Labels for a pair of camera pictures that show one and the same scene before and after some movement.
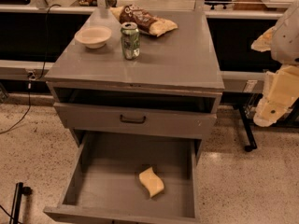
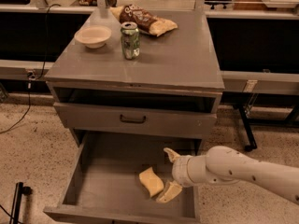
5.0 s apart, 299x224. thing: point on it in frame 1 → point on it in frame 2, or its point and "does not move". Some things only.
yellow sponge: x=150 y=181 does not move
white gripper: x=287 y=36 → x=179 y=171
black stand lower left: x=20 y=190 does not move
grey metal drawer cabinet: x=167 y=97 does not move
